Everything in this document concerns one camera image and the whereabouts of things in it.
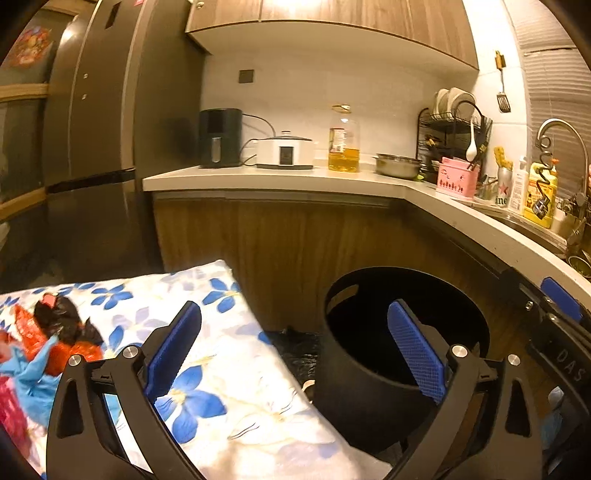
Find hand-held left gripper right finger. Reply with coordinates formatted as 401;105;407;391
387;299;543;480

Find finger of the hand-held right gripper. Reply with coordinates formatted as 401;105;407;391
501;267;591;324

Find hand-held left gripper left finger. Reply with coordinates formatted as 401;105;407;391
46;301;206;480

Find black round trash bin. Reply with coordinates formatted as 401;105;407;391
318;265;491;455

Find large red wrapper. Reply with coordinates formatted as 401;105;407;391
14;305;105;376

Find black plastic bag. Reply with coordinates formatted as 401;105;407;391
33;294;105;347

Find blue wrapper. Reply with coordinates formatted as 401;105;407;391
0;340;71;412

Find magenta wrapper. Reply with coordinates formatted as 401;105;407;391
0;376;32;459

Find blue garment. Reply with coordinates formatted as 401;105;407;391
549;388;570;457

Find blue floral blanket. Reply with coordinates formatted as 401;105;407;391
0;259;393;480

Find kitchen sink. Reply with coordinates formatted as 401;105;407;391
480;203;591;278

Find yellow detergent bottle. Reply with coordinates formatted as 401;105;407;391
522;159;560;230

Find white pump bottle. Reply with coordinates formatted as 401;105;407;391
508;156;530;216

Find black bag on floor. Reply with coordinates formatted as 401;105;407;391
261;325;324;385

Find silver drink can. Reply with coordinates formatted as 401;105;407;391
495;166;513;209

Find wooden base cabinet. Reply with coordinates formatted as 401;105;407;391
152;191;559;398

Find pink utensil holder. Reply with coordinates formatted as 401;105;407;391
436;157;479;197

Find chrome faucet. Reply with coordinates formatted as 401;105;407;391
536;119;591;220

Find white ladle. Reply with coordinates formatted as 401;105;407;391
465;121;480;160

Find stainless steel bowl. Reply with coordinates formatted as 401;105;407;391
373;153;424;180

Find cooking oil bottle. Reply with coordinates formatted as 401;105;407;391
328;104;361;174

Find hanging metal spatula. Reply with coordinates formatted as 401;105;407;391
494;50;512;113

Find black dish rack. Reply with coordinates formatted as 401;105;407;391
417;100;493;184

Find black air fryer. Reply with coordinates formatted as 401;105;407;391
198;108;244;169

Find dark grey refrigerator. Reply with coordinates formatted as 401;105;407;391
44;0;206;278

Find white electric cooker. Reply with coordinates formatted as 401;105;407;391
255;130;317;170

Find window blinds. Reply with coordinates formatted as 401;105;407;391
508;0;591;185

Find white plates in rack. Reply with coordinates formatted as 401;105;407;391
433;87;476;117

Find wooden glass-panel door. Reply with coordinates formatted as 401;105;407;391
0;9;77;278

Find red round door decoration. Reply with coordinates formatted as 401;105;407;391
10;25;54;70

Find air fryer power cable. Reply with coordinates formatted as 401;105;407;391
242;113;279;139

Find wooden wall cabinet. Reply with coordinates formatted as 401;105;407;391
185;0;481;71

